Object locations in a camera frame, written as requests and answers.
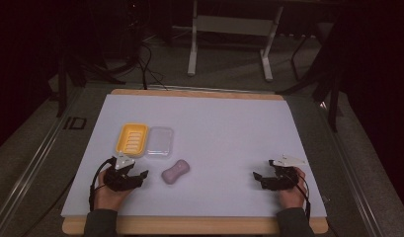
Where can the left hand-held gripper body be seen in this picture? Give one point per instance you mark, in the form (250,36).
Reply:
(119,179)

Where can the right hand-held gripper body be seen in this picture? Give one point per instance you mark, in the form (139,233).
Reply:
(282,177)

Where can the person's left hand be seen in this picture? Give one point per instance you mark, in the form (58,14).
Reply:
(108,196)

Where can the person's right hand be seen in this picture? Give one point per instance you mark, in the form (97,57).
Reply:
(293,196)

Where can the pink soap bar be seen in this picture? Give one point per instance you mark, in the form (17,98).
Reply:
(176,171)

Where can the clear plastic soap dish lid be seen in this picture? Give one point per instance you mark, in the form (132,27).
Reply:
(160,141)

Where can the yellow soap dish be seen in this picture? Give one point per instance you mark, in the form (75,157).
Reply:
(132,139)

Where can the white table mat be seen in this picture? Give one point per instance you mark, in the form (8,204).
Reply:
(229,141)

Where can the wooden table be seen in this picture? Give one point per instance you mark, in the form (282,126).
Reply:
(196,225)

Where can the dark metal stand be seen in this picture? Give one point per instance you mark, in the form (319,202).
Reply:
(333,98)
(63,85)

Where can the white metal stand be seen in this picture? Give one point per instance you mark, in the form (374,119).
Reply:
(234,26)

